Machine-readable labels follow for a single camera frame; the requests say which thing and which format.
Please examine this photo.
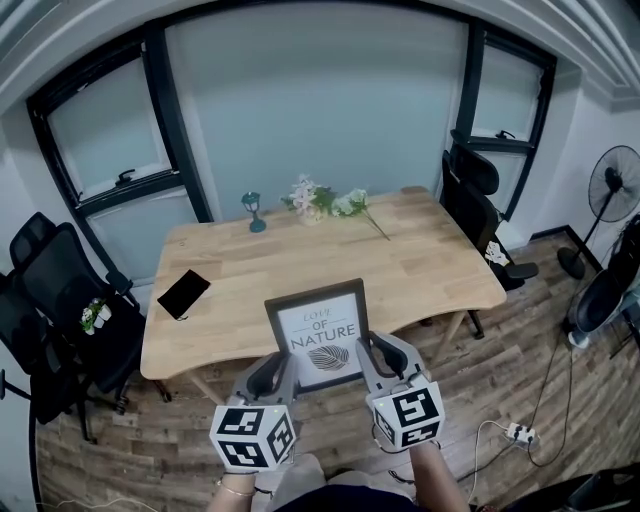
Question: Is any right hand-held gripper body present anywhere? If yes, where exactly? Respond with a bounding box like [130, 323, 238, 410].
[369, 372, 446, 455]

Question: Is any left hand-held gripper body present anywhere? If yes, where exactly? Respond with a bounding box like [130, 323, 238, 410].
[208, 394, 299, 475]

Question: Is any framed nature picture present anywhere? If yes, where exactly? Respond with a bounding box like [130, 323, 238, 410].
[263, 277, 372, 394]

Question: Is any person's left forearm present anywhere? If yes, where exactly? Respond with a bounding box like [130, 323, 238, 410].
[204, 472, 259, 512]

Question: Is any person's right forearm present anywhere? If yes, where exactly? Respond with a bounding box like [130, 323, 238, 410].
[409, 442, 474, 512]

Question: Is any light wooden table top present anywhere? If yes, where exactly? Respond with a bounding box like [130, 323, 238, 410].
[139, 185, 508, 404]

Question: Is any person's beige trouser leg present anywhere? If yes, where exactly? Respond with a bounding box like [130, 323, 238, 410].
[259, 452, 416, 501]

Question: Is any black fabric pouch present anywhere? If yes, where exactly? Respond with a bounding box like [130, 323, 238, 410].
[156, 268, 212, 321]

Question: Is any person's dark shirt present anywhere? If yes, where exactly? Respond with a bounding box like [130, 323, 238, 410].
[272, 482, 416, 512]

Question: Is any white power strip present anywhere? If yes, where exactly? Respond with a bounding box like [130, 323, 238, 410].
[505, 422, 541, 447]

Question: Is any white item on chair seat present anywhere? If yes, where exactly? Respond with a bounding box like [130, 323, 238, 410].
[483, 239, 511, 266]

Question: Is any green lantern lamp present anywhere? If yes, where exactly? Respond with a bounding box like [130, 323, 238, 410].
[240, 191, 267, 235]

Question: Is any small white potted plant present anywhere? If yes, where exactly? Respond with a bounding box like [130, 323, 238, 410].
[79, 297, 112, 336]

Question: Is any white artificial flower sprig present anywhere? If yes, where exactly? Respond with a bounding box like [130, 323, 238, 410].
[330, 187, 392, 242]

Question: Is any black mesh office chair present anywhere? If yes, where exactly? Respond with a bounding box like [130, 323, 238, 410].
[9, 211, 171, 416]
[439, 128, 540, 341]
[0, 272, 99, 444]

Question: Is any black round floor machine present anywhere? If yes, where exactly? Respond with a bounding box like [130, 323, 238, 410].
[567, 272, 629, 350]

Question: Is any black chair armrest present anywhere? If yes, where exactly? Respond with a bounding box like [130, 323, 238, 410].
[0, 369, 31, 401]

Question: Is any black standing fan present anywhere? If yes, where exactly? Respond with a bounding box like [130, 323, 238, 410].
[556, 144, 640, 280]

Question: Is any black framed window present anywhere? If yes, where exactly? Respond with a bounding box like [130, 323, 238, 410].
[25, 22, 216, 289]
[449, 19, 559, 224]

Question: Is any thin gold bracelet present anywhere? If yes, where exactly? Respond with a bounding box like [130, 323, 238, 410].
[217, 477, 256, 497]

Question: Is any white floor cable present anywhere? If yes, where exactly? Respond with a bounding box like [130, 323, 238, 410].
[469, 419, 511, 494]

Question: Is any black floor cable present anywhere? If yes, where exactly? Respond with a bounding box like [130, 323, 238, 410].
[527, 344, 576, 469]

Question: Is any dark equipment with cables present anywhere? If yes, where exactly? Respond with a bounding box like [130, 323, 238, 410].
[607, 214, 640, 359]

